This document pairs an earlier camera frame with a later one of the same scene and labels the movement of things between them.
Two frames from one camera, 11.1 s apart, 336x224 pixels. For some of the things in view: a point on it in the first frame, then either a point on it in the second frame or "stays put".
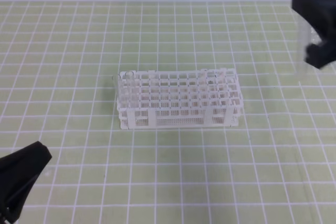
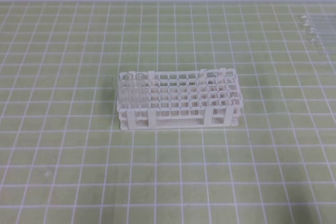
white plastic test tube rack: (151, 99) stays put
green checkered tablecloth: (59, 61) stays put
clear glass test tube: (304, 38) → (140, 89)
